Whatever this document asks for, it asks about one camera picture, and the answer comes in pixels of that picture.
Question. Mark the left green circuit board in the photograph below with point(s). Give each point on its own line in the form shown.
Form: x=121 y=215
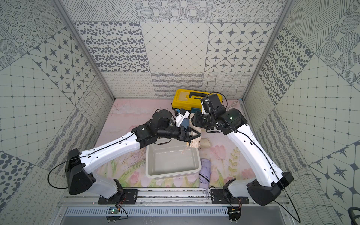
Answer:
x=113 y=215

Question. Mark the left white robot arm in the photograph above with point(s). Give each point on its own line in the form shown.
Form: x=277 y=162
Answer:
x=81 y=166

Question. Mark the right black circuit board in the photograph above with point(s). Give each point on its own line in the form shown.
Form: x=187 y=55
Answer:
x=234 y=214

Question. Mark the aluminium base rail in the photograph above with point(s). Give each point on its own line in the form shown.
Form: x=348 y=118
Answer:
x=143 y=202

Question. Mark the cream umbrella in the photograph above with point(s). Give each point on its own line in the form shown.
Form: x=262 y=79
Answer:
x=193 y=143

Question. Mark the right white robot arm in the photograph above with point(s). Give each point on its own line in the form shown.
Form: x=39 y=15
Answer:
x=269 y=179

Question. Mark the beige umbrella behind box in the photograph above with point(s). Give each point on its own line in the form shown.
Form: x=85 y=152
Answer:
x=204 y=143

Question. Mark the yellow black toolbox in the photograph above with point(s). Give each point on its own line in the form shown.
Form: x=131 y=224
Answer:
x=188 y=100

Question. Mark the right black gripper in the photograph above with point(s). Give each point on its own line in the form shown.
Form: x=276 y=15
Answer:
x=196 y=121

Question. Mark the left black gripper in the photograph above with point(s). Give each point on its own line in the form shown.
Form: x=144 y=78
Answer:
x=184 y=133

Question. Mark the lilac umbrella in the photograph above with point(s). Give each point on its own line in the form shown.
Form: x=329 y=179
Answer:
x=205 y=174

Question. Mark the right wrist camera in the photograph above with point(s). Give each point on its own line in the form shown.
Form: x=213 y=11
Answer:
x=210 y=103

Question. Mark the white plastic storage box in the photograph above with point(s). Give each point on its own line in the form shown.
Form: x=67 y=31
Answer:
x=171 y=159

